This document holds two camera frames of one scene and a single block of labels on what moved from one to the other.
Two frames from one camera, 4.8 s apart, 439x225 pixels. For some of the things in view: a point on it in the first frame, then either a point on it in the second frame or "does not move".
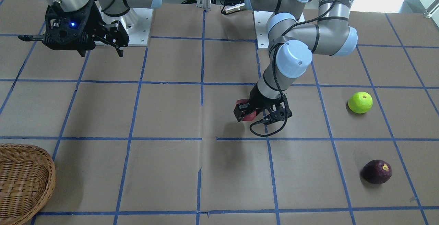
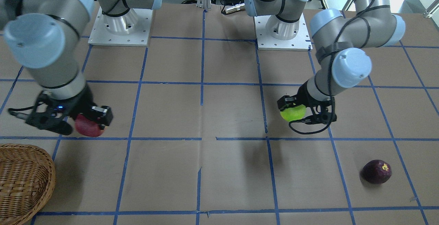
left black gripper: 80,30 → 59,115
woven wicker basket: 27,175 does not move
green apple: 360,102 → 291,114
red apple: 249,117 → 87,127
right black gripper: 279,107 → 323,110
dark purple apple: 377,172 does not move
